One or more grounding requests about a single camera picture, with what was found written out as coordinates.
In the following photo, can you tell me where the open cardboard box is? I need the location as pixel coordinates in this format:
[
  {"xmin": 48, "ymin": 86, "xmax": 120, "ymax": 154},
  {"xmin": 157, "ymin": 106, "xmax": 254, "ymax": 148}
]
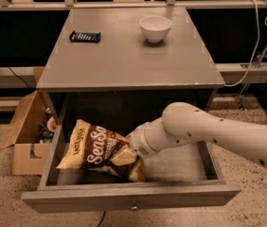
[{"xmin": 0, "ymin": 91, "xmax": 50, "ymax": 175}]

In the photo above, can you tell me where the round metal drawer knob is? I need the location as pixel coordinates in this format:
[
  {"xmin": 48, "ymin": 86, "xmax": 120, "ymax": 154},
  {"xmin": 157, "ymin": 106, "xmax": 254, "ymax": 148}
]
[{"xmin": 131, "ymin": 203, "xmax": 139, "ymax": 212}]

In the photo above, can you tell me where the black cable on left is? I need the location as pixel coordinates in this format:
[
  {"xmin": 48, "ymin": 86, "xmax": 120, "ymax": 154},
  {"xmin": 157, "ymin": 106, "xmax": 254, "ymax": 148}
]
[{"xmin": 8, "ymin": 66, "xmax": 30, "ymax": 89}]

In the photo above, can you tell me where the grey open top drawer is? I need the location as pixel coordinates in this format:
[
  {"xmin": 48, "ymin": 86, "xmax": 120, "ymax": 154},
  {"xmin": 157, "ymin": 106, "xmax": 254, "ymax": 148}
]
[{"xmin": 21, "ymin": 96, "xmax": 242, "ymax": 214}]

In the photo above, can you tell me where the white bowl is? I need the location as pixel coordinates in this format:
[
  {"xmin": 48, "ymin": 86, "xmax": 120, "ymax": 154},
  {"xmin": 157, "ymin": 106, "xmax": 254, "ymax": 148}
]
[{"xmin": 139, "ymin": 16, "xmax": 172, "ymax": 43}]

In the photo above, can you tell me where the black cable under drawer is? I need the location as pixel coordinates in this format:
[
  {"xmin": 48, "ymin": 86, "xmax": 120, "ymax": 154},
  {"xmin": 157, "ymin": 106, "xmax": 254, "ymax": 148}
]
[{"xmin": 96, "ymin": 210, "xmax": 107, "ymax": 227}]

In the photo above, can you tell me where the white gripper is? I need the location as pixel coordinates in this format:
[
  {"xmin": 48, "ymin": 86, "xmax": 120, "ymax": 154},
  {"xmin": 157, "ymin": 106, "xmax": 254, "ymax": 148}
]
[{"xmin": 110, "ymin": 122, "xmax": 157, "ymax": 166}]

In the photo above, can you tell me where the grey cabinet counter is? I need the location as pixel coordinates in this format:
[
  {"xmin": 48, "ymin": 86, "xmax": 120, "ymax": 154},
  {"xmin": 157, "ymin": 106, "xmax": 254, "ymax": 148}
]
[{"xmin": 37, "ymin": 7, "xmax": 224, "ymax": 114}]

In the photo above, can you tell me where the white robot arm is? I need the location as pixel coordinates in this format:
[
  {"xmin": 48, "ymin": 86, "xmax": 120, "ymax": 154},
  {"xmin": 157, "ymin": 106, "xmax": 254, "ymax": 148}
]
[{"xmin": 111, "ymin": 102, "xmax": 267, "ymax": 168}]

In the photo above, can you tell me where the brown chip bag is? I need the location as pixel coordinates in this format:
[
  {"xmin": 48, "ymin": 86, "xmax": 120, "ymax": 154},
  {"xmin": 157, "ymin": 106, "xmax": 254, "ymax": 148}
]
[{"xmin": 58, "ymin": 119, "xmax": 145, "ymax": 183}]

